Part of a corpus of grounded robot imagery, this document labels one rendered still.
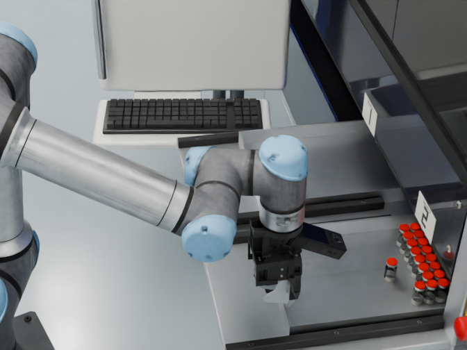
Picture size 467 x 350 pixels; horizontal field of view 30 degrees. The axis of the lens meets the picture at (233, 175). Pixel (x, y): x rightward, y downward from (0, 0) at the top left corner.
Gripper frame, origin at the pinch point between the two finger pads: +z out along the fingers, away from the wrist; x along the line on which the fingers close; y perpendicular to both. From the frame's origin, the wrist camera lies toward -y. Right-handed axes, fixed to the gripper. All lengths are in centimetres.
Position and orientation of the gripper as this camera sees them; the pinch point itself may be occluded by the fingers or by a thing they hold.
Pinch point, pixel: (290, 301)
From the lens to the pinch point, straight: 160.2
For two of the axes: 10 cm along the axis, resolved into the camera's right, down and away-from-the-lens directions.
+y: -9.8, 1.2, -1.4
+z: 0.1, 7.8, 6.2
